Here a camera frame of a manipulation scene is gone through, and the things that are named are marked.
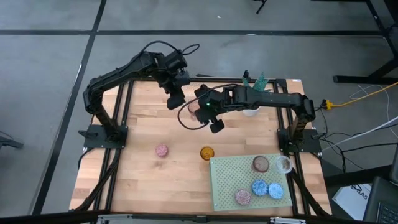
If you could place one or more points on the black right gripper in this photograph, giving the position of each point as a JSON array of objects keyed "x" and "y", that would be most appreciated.
[{"x": 210, "y": 105}]

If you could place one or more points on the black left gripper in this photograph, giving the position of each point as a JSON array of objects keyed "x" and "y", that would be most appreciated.
[{"x": 175, "y": 81}]

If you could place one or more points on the amber glass candle holder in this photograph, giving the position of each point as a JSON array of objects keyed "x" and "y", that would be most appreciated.
[{"x": 207, "y": 153}]

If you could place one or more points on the pink patterned candle tin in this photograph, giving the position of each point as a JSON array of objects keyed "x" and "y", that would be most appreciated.
[{"x": 161, "y": 150}]

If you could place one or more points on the clear glass candle holder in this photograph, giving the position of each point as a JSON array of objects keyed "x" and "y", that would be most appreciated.
[{"x": 284, "y": 165}]

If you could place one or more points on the dark blue patterned candle tin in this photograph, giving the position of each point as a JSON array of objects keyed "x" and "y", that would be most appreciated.
[{"x": 260, "y": 188}]

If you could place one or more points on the purple patterned candle tin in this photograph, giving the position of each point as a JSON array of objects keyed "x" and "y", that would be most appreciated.
[{"x": 243, "y": 197}]

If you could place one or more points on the light blue patterned candle tin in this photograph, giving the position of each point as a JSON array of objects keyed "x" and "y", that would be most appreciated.
[{"x": 276, "y": 191}]

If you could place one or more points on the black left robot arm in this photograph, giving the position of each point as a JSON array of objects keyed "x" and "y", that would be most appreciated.
[{"x": 118, "y": 73}]

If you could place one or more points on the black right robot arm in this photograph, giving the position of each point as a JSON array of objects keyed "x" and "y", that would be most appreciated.
[{"x": 273, "y": 99}]

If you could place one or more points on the snake plant in white pot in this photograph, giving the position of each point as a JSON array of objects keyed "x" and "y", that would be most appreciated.
[{"x": 261, "y": 82}]

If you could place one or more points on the green perforated metal shelf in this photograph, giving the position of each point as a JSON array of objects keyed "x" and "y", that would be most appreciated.
[{"x": 227, "y": 180}]

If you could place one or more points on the black stand leg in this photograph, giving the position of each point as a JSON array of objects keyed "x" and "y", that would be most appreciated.
[{"x": 260, "y": 7}]

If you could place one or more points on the black desk foot bar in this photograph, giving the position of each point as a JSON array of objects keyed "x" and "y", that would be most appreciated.
[{"x": 357, "y": 176}]

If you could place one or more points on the white paper sheet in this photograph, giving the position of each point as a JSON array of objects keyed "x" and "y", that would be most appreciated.
[{"x": 351, "y": 199}]

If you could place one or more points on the grey chair base leg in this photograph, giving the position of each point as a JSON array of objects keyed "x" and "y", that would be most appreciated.
[{"x": 9, "y": 143}]

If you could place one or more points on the dark grey laptop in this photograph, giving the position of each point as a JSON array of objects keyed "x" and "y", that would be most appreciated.
[{"x": 382, "y": 199}]

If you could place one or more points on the black aluminium table frame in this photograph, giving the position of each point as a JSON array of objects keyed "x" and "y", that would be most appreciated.
[{"x": 217, "y": 79}]

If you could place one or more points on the black desk leg frame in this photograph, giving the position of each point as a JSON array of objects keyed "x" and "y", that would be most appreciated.
[{"x": 363, "y": 79}]

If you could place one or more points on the black overhead frame bar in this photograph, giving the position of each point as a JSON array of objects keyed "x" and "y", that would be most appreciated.
[{"x": 46, "y": 217}]

